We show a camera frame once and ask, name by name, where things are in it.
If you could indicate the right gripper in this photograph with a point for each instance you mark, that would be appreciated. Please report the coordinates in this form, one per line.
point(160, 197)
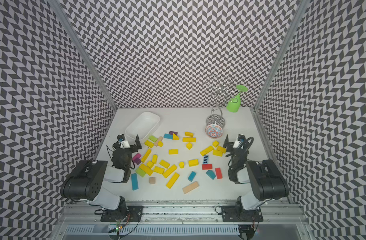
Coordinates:
point(230, 146)

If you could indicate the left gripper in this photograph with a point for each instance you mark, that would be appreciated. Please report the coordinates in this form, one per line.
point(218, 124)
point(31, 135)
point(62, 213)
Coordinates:
point(139, 146)

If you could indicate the yellow triangle block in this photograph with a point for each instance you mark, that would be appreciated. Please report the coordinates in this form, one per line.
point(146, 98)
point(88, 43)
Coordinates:
point(175, 137)

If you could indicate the yellow rectangular block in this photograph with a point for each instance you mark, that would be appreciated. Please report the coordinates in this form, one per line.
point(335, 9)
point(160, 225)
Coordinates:
point(193, 163)

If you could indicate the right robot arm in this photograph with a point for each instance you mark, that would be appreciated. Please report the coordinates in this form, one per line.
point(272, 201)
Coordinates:
point(264, 178)

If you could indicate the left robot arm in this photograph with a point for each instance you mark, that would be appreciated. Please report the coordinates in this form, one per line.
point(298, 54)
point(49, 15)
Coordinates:
point(85, 182)

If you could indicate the magenta block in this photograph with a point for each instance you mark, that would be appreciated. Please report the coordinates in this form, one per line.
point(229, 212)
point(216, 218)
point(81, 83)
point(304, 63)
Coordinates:
point(137, 157)

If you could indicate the light green block back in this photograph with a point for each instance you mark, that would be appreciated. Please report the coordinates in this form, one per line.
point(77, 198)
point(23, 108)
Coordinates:
point(153, 138)

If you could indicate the light green block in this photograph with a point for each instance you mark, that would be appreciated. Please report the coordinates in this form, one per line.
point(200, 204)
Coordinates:
point(140, 172)
point(153, 138)

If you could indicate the long yellow diagonal block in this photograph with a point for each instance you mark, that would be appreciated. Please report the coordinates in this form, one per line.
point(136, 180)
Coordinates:
point(146, 155)

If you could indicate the white plastic tray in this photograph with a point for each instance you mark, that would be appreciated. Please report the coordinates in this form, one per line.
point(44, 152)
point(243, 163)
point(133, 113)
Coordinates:
point(143, 126)

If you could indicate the dark purple block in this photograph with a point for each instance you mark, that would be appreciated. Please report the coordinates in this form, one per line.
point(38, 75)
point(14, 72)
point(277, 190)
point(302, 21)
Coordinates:
point(137, 161)

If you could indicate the natural wood block back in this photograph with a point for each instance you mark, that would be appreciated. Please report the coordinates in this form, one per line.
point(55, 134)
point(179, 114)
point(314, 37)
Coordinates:
point(158, 140)

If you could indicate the blue ridged block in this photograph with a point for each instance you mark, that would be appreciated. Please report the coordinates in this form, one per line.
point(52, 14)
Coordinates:
point(205, 159)

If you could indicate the light green block front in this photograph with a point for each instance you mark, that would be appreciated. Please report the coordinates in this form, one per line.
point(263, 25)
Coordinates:
point(140, 172)

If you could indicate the teal block back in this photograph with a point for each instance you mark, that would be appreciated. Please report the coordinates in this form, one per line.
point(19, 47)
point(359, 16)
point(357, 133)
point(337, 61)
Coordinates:
point(168, 136)

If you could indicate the red flat block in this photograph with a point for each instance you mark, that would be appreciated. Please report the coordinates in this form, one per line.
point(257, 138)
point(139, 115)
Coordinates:
point(207, 167)

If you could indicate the red upright block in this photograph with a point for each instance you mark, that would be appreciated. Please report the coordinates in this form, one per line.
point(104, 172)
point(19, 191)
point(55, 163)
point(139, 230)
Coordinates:
point(218, 173)

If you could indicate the yellow block middle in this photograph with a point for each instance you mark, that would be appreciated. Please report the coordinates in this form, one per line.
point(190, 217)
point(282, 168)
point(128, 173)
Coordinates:
point(173, 151)

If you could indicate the teal wedge block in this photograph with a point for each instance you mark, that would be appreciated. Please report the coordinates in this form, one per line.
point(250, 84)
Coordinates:
point(211, 174)

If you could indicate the green plastic goblet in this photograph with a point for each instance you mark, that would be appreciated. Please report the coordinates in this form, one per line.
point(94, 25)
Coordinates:
point(234, 103)

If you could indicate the small natural wood cube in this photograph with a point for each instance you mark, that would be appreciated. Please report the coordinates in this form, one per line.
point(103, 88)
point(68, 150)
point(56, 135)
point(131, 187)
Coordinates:
point(152, 180)

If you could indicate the long yellow bar block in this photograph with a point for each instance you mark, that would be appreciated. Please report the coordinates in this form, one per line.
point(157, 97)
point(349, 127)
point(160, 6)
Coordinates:
point(189, 140)

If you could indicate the long teal block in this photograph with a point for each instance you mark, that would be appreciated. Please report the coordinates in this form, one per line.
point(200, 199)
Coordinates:
point(135, 183)

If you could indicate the small teal block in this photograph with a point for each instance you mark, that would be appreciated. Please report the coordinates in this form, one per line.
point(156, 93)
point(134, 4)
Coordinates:
point(192, 176)

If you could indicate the long yellow block front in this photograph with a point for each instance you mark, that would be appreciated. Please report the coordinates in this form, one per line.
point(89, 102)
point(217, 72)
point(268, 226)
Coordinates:
point(172, 180)

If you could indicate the long natural wood block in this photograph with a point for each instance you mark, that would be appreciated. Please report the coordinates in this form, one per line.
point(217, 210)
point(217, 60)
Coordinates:
point(190, 187)

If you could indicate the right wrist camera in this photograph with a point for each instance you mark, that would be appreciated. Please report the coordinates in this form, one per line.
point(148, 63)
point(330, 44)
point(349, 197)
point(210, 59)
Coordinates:
point(240, 139)

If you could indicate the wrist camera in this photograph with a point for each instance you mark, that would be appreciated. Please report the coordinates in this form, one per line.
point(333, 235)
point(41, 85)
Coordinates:
point(121, 139)
point(240, 139)

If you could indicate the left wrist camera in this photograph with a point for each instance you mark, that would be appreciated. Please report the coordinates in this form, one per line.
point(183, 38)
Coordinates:
point(121, 139)

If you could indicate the metal wire cup rack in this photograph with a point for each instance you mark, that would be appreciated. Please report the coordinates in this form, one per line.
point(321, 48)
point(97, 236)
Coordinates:
point(221, 92)

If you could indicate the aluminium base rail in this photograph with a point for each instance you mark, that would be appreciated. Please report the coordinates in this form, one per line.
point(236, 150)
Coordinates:
point(188, 212)

